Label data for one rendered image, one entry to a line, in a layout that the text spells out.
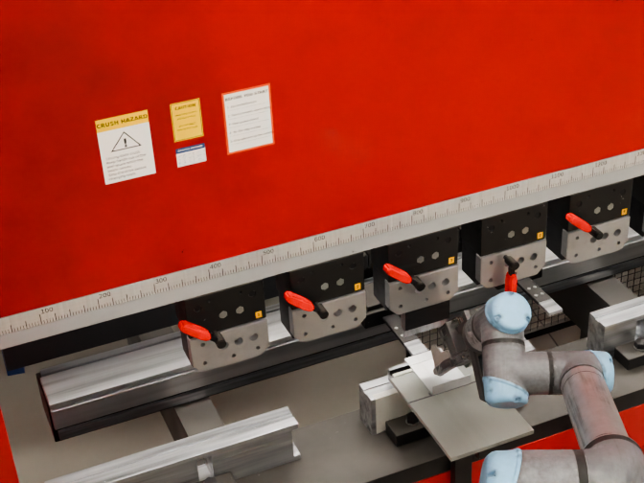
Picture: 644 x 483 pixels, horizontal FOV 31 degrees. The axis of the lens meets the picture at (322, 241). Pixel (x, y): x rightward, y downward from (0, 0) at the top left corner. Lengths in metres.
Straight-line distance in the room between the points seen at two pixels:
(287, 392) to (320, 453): 1.55
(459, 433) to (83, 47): 1.03
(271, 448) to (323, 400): 1.56
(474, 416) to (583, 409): 0.48
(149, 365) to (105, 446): 1.36
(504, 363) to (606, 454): 0.38
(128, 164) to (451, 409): 0.84
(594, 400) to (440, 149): 0.55
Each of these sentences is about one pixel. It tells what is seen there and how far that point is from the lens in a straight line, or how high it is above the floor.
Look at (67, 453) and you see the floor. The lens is 3.88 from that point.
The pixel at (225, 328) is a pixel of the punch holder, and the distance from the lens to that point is 2.15.
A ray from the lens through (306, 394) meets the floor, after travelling 3.96.
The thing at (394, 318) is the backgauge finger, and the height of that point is 1.00.
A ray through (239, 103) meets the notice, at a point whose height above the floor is 1.69.
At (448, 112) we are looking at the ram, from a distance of 2.12.
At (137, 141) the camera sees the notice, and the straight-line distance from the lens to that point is 1.91.
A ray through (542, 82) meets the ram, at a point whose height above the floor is 1.60.
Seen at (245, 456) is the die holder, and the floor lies 0.93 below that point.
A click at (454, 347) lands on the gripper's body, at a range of 2.22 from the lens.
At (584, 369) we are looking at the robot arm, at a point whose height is 1.28.
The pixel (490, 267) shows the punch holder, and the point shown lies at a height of 1.23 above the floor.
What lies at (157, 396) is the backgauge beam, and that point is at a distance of 2.54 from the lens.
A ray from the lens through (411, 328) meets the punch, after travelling 2.37.
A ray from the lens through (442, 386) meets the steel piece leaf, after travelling 2.37.
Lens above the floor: 2.52
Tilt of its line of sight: 32 degrees down
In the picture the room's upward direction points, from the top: 3 degrees counter-clockwise
